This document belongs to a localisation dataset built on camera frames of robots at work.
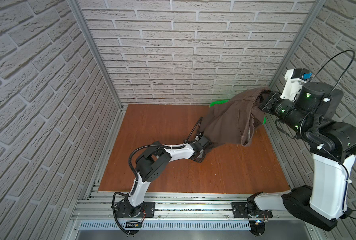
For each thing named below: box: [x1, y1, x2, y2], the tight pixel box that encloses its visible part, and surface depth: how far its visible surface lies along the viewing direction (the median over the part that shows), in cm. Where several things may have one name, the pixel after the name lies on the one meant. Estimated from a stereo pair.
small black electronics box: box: [125, 220, 143, 228], surface depth 74 cm
